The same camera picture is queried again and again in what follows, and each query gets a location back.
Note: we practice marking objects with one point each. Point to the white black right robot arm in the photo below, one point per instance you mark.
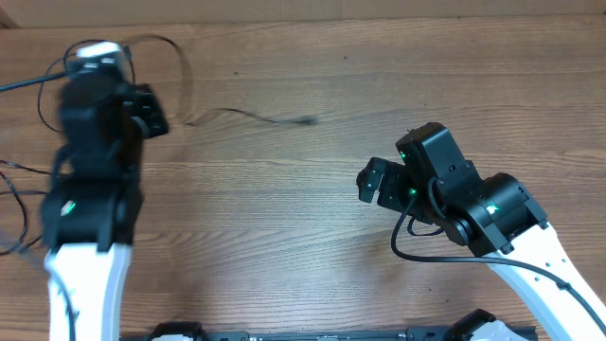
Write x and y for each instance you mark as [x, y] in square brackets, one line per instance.
[497, 218]

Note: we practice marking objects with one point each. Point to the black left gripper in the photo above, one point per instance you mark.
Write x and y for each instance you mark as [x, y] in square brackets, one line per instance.
[149, 105]

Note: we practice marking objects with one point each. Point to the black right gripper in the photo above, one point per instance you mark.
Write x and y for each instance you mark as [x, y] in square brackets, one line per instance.
[398, 178]

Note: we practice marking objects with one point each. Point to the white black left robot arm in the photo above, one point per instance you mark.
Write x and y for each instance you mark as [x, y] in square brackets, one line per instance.
[93, 202]

